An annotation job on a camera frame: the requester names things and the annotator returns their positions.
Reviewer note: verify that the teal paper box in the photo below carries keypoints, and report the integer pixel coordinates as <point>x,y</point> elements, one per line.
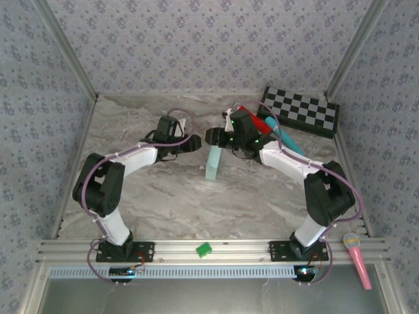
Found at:
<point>213,163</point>

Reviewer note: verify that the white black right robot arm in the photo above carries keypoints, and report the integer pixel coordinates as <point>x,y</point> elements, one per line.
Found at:
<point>288,163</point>

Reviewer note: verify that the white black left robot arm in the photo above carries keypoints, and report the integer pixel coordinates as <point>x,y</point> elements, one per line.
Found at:
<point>137,160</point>

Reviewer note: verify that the cyan tube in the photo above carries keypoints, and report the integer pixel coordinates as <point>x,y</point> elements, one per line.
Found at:
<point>288,140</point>

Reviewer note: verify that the black grey chess board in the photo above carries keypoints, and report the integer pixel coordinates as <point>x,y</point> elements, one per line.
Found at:
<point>301,111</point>

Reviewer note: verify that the green plastic block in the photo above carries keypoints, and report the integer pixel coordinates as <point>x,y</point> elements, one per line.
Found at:
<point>204,250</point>

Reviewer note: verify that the left circuit board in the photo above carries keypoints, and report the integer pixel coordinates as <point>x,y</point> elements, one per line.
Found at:
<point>126,271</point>

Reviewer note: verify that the circuit board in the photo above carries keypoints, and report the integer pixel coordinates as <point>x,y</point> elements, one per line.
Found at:
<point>126,271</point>
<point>304,272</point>

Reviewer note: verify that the right circuit board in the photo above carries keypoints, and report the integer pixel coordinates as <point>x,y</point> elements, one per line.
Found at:
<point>304,272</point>

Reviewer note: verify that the grey metal panel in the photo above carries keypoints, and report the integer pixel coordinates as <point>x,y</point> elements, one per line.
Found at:
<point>212,296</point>

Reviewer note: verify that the pink toy microphone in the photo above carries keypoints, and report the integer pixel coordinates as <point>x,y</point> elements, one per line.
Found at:
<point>358,258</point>

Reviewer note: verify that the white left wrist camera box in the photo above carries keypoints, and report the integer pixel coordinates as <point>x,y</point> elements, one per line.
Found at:
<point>181,126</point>

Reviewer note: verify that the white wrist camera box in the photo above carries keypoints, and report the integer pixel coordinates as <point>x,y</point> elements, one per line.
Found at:
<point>228,123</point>
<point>181,126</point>

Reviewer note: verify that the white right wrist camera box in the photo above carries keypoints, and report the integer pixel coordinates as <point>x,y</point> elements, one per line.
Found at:
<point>228,123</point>

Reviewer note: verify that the aluminium mounting rail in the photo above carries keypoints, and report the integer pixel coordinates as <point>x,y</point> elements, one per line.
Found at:
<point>229,250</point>

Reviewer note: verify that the aluminium frame post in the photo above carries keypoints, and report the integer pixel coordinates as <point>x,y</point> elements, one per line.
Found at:
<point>355,52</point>
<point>70,52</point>

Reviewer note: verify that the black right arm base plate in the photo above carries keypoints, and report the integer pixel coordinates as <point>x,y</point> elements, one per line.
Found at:
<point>278,252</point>

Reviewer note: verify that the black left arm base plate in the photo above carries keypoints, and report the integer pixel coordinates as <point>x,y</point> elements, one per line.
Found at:
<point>144,252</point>

